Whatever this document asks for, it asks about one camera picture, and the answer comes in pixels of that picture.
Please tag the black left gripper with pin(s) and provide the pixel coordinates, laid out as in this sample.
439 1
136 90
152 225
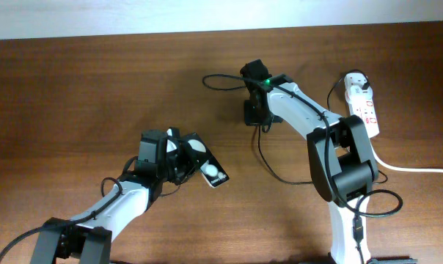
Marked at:
191 161

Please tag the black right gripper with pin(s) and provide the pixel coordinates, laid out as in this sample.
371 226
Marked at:
250 119

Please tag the black smartphone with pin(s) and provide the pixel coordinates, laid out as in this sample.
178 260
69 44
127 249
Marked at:
205 161

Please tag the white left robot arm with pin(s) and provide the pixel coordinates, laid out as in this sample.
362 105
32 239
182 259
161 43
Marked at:
89 235

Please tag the white usb charger plug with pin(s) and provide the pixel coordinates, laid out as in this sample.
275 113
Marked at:
357 87

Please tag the white power strip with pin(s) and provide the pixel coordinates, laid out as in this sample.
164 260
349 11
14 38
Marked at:
365 110

